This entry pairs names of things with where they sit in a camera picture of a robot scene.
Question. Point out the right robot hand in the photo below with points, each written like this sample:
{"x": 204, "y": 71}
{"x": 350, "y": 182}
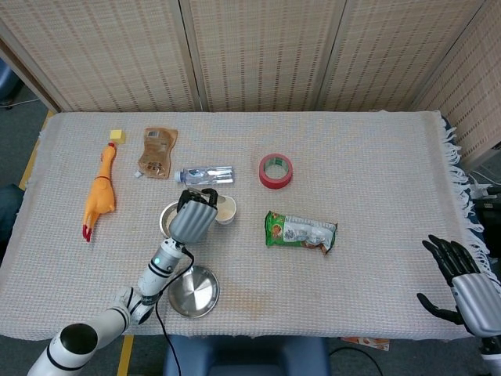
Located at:
{"x": 479, "y": 303}

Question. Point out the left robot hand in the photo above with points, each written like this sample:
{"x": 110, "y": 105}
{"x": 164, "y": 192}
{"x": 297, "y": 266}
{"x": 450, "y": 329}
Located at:
{"x": 192, "y": 223}

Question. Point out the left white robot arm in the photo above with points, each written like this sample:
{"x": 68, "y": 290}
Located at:
{"x": 154, "y": 278}

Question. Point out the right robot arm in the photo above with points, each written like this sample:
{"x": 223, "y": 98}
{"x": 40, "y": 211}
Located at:
{"x": 491, "y": 354}

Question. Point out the metal bowl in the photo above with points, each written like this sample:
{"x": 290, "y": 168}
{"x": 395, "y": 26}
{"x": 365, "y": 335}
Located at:
{"x": 164, "y": 219}

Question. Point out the white paper cup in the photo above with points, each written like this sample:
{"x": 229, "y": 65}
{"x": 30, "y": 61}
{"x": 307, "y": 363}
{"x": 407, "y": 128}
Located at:
{"x": 229, "y": 217}

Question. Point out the orange and white snack wrapper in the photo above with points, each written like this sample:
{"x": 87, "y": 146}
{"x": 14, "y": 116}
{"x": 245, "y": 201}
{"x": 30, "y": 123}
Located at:
{"x": 366, "y": 342}

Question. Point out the clear plastic water bottle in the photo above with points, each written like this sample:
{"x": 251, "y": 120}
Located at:
{"x": 207, "y": 175}

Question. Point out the round metal plate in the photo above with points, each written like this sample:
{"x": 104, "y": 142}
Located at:
{"x": 197, "y": 293}

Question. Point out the brown spout pouch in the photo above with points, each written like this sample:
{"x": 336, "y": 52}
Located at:
{"x": 156, "y": 156}

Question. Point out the red tape roll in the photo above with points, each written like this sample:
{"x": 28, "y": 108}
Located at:
{"x": 270, "y": 183}

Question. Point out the black device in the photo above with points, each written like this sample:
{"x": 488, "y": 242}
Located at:
{"x": 489, "y": 215}

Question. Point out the yellow rubber chicken toy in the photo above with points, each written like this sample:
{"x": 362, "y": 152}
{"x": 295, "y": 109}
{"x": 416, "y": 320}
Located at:
{"x": 101, "y": 196}

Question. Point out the green snack packet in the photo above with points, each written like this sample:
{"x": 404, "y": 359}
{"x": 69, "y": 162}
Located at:
{"x": 289, "y": 233}

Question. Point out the yellow cube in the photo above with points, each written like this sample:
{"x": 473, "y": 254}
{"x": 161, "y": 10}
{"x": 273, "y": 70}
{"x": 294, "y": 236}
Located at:
{"x": 117, "y": 136}

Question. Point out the white woven tablecloth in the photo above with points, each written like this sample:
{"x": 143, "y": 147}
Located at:
{"x": 332, "y": 290}

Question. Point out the bamboo folding screen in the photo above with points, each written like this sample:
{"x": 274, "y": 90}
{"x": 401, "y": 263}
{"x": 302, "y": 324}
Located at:
{"x": 274, "y": 51}

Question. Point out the blue round object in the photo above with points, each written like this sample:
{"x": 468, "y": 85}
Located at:
{"x": 7, "y": 82}

